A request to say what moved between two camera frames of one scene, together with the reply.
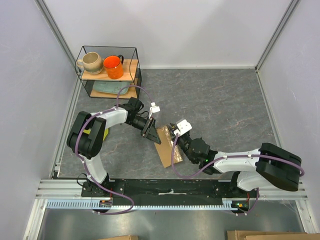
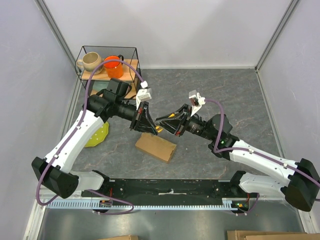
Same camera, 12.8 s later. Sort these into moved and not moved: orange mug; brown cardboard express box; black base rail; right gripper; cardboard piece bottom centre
Moved: right gripper; brown cardboard express box
Not moved: black base rail; orange mug; cardboard piece bottom centre
